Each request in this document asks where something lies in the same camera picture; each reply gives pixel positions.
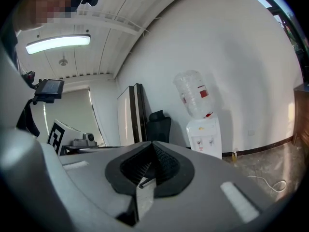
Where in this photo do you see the clear water bottle red label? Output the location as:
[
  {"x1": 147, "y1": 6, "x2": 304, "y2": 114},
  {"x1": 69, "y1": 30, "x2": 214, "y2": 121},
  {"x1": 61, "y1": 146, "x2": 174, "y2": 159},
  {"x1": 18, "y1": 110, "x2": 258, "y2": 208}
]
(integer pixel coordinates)
[{"x1": 172, "y1": 69, "x2": 216, "y2": 120}]

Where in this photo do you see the dark framed window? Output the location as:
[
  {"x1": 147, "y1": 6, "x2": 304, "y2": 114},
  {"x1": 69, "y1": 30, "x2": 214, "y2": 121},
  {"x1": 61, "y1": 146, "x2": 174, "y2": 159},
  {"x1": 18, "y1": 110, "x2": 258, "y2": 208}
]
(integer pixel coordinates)
[{"x1": 248, "y1": 0, "x2": 309, "y2": 56}]

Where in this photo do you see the white panel with dark edge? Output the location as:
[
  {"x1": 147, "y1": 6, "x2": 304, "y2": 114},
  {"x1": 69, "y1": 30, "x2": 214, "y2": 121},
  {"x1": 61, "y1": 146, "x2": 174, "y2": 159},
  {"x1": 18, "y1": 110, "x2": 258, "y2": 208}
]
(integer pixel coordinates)
[
  {"x1": 133, "y1": 82, "x2": 149, "y2": 145},
  {"x1": 116, "y1": 85, "x2": 137, "y2": 147}
]

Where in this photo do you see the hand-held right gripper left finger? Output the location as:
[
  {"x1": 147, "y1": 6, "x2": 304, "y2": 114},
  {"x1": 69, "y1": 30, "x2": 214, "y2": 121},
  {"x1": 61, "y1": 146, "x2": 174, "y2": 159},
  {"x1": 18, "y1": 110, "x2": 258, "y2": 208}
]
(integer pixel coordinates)
[{"x1": 58, "y1": 141, "x2": 154, "y2": 227}]

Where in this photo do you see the person's head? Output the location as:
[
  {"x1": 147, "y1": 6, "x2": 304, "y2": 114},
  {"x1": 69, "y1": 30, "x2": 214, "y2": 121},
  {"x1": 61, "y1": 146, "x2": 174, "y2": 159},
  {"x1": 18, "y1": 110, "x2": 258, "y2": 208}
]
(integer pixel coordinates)
[{"x1": 14, "y1": 0, "x2": 81, "y2": 31}]

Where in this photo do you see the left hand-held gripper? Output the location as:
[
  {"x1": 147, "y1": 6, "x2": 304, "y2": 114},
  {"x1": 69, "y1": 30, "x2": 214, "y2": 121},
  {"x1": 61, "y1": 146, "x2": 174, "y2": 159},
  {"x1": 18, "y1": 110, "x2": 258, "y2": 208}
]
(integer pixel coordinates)
[{"x1": 46, "y1": 119, "x2": 123, "y2": 157}]

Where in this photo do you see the black tablet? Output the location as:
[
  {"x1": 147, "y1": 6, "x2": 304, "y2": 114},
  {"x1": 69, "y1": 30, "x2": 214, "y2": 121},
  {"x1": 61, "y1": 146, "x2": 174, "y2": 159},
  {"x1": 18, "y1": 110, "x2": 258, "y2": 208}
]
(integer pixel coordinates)
[{"x1": 34, "y1": 78, "x2": 66, "y2": 104}]

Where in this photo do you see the person in dark clothing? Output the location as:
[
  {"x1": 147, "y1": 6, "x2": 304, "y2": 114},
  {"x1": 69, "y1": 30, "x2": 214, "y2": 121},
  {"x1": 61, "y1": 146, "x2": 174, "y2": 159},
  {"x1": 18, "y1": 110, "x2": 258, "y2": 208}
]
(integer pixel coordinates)
[{"x1": 0, "y1": 20, "x2": 41, "y2": 138}]

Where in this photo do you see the white cable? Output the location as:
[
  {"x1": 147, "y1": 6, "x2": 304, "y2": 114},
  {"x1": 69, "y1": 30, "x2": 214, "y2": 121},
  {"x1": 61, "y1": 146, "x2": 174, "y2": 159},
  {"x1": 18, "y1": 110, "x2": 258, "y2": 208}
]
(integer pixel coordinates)
[{"x1": 247, "y1": 175, "x2": 288, "y2": 197}]

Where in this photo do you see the black office chair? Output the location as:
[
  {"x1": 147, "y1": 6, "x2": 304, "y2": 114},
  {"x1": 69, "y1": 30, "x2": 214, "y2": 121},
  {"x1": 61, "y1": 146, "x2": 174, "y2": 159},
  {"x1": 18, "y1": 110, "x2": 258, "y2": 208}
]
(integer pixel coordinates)
[{"x1": 138, "y1": 110, "x2": 172, "y2": 189}]

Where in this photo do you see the grey framed glass door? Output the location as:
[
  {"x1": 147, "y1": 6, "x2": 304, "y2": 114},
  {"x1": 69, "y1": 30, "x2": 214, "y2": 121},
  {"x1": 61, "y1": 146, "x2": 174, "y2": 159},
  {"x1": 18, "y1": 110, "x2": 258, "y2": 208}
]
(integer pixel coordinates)
[{"x1": 42, "y1": 87, "x2": 105, "y2": 146}]

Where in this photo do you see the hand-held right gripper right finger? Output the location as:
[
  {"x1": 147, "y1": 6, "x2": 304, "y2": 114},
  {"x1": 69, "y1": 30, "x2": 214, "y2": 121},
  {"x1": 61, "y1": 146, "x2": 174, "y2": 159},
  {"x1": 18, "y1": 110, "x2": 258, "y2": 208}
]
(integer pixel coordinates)
[{"x1": 141, "y1": 141, "x2": 274, "y2": 232}]

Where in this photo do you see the white water dispenser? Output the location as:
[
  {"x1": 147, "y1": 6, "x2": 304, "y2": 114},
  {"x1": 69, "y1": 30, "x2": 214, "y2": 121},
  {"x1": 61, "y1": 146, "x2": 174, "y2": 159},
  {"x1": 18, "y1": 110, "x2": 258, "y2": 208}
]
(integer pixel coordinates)
[{"x1": 185, "y1": 113, "x2": 223, "y2": 160}]

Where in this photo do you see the long ceiling lamp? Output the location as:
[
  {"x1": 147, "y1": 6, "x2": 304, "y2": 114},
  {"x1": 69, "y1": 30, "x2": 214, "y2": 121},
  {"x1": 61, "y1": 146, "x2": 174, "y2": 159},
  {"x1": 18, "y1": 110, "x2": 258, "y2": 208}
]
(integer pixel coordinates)
[{"x1": 25, "y1": 34, "x2": 91, "y2": 56}]

